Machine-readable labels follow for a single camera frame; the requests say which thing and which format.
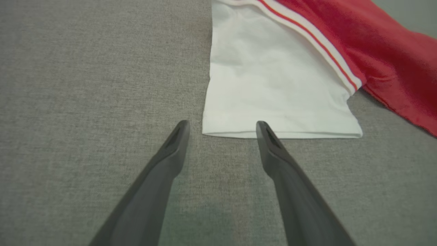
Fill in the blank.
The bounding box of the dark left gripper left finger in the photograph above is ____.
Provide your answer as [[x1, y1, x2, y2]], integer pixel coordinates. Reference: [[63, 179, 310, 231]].
[[88, 120, 191, 246]]

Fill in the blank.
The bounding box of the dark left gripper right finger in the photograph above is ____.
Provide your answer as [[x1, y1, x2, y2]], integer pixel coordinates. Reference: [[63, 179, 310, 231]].
[[256, 121, 357, 246]]

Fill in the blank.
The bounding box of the red garment white striped hem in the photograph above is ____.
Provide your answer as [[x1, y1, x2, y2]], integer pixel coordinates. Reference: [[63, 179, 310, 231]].
[[202, 0, 437, 139]]

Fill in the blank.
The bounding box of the grey fabric sofa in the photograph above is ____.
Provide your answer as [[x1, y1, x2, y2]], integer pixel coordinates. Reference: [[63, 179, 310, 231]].
[[0, 0, 437, 246]]

